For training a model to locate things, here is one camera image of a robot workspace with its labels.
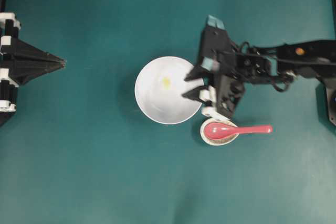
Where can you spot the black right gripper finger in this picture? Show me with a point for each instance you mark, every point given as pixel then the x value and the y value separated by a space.
pixel 202 94
pixel 198 72

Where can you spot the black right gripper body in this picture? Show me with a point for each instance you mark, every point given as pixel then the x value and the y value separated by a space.
pixel 250 68

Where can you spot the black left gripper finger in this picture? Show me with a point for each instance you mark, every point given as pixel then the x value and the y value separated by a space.
pixel 18 48
pixel 20 74

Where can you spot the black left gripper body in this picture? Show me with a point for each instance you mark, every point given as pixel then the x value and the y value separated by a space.
pixel 10 27

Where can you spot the red ceramic spoon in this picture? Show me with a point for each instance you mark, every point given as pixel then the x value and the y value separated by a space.
pixel 216 131

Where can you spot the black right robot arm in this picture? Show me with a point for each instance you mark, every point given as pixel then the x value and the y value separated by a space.
pixel 310 60

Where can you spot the white round bowl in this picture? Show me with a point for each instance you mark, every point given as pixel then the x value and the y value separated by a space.
pixel 166 106

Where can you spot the speckled small spoon rest dish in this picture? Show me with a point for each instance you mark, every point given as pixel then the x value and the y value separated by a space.
pixel 221 141

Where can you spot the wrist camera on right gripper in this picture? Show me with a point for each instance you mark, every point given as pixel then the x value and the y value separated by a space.
pixel 214 40

